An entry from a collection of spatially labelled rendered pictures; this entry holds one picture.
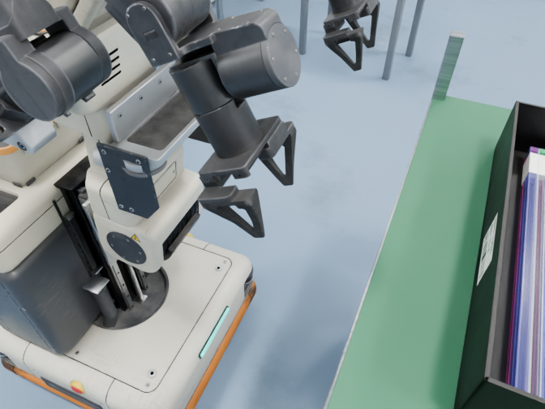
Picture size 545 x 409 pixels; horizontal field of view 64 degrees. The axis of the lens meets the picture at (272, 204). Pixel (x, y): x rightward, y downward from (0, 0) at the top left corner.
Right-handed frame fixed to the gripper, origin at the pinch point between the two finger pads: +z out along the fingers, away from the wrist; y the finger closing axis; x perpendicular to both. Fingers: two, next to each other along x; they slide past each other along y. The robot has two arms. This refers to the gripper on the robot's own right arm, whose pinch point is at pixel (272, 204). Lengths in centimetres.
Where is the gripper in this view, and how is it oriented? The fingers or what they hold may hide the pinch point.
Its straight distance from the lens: 54.1
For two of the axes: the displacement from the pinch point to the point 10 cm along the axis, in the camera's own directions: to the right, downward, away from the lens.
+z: 4.0, 7.5, 5.2
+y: 3.8, -6.6, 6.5
